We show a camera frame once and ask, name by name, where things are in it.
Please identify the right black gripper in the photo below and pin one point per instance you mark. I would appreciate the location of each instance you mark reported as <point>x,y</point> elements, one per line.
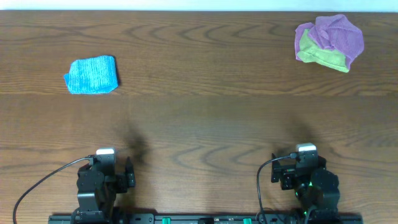
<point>287,175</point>

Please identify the purple microfiber cloth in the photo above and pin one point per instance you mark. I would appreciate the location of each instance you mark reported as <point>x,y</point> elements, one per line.
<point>338,33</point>

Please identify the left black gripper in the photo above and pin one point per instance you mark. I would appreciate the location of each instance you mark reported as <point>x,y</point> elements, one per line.
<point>123,179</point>

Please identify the green microfiber cloth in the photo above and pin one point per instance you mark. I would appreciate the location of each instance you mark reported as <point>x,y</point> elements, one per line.
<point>310,52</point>

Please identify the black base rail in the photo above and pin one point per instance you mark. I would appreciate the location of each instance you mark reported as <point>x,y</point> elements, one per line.
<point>148,218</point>

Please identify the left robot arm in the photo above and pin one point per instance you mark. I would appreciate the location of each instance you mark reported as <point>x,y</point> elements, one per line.
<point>98,185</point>

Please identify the blue folded cloth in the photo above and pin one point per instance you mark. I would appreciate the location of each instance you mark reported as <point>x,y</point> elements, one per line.
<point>92,76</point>

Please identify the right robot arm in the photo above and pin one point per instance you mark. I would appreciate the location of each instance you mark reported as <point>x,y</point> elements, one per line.
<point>315,187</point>

